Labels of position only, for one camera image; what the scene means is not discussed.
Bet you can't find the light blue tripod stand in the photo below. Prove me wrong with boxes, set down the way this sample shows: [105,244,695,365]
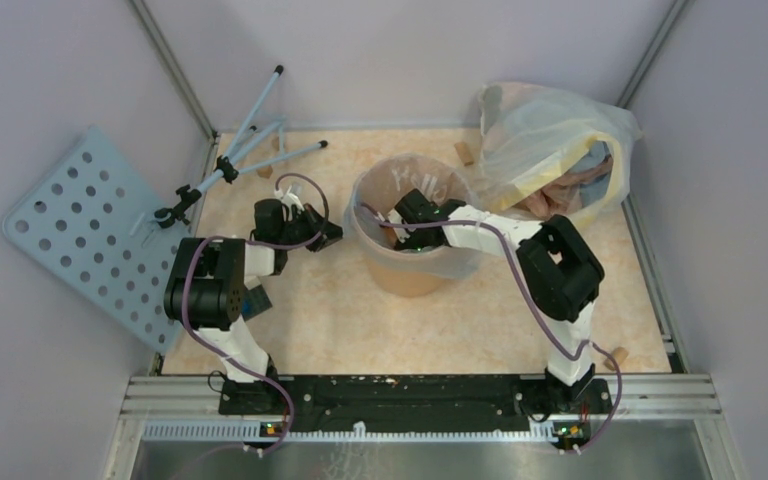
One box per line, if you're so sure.
[148,64,329,229]

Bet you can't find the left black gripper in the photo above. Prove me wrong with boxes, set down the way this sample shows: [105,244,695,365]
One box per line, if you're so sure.
[277,202,349,252]

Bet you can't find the light blue perforated board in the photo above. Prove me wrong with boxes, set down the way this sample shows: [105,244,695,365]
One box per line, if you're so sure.
[2,126,191,355]

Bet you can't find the blue block holder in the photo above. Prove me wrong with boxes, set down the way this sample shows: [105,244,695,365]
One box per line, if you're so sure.
[241,285,273,321]

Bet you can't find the light blue plastic trash bag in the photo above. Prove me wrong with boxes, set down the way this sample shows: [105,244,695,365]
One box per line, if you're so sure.
[344,152,485,281]

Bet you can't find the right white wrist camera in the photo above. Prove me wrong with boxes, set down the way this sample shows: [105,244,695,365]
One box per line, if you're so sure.
[385,209,409,243]

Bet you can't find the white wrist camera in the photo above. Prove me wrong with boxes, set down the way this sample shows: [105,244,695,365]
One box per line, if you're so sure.
[274,183,304,216]
[385,209,409,243]

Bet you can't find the pink plastic bags inside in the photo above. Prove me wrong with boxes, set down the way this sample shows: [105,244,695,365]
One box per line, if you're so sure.
[515,142,613,219]

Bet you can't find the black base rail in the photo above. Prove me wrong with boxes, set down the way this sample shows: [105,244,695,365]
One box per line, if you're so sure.
[218,374,612,433]

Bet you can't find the cork piece front right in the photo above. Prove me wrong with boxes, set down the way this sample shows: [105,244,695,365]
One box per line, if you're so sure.
[603,347,629,371]

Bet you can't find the white toothed cable strip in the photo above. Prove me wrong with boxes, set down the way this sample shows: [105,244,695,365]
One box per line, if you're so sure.
[142,420,557,443]

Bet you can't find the wooden block near bin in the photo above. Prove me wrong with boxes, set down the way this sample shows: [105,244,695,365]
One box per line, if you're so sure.
[454,141,475,166]

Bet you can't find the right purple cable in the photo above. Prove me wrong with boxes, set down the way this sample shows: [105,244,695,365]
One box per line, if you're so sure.
[357,201,624,455]

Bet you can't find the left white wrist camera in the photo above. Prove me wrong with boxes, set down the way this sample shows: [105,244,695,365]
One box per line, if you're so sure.
[274,183,304,216]

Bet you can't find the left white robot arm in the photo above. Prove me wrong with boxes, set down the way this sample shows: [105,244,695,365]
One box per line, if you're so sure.
[163,199,343,414]

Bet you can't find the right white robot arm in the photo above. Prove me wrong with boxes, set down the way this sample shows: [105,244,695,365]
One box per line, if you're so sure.
[386,189,605,412]

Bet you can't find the large translucent white trash bag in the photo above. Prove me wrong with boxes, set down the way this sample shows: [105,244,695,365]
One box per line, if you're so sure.
[470,82,641,228]

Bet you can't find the wooden block by tripod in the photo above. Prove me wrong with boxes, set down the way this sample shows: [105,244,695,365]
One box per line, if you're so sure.
[256,165,274,179]

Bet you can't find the orange plastic trash bin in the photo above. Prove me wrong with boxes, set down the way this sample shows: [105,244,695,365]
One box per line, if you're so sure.
[354,153,471,299]

